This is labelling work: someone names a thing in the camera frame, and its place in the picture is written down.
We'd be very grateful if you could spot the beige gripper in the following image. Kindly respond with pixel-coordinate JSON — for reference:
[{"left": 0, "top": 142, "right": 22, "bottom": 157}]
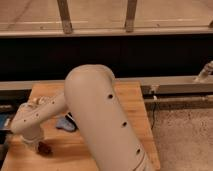
[{"left": 22, "top": 136, "right": 44, "bottom": 150}]

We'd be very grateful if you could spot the dark red pepper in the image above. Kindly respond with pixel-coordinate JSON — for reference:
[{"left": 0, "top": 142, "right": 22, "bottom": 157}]
[{"left": 38, "top": 142, "right": 52, "bottom": 155}]

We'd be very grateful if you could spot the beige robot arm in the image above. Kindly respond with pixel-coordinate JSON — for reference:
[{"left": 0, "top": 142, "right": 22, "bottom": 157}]
[{"left": 11, "top": 64, "right": 155, "bottom": 171}]

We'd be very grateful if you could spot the blue cloth piece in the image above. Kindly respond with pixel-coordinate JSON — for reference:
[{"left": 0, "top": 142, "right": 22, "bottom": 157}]
[{"left": 56, "top": 117, "right": 77, "bottom": 132}]

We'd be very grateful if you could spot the wooden cutting board table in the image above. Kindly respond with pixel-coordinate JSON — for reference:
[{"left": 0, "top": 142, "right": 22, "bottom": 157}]
[{"left": 1, "top": 82, "right": 161, "bottom": 171}]

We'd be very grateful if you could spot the black white striped block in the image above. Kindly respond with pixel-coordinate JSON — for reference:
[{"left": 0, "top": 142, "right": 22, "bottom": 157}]
[{"left": 65, "top": 113, "right": 74, "bottom": 122}]

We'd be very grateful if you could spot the left metal post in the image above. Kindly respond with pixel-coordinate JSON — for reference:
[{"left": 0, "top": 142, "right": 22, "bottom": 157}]
[{"left": 57, "top": 0, "right": 72, "bottom": 34}]

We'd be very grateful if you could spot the metal post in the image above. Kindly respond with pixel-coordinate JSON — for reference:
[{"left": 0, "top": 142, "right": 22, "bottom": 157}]
[
  {"left": 124, "top": 0, "right": 137, "bottom": 32},
  {"left": 57, "top": 0, "right": 72, "bottom": 34}
]

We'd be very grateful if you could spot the right metal post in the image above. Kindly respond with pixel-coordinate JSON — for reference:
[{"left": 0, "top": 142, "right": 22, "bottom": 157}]
[{"left": 124, "top": 0, "right": 137, "bottom": 32}]

